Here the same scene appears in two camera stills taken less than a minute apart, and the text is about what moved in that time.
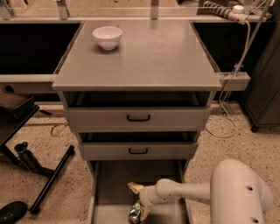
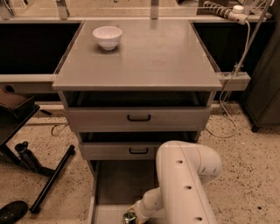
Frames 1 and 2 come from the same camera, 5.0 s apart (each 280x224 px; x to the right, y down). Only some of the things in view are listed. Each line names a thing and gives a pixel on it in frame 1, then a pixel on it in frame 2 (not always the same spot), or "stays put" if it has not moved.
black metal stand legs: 28,162 stays put
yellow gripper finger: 135,186 to 133,208
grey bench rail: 234,80 stays put
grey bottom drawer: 111,197 stays put
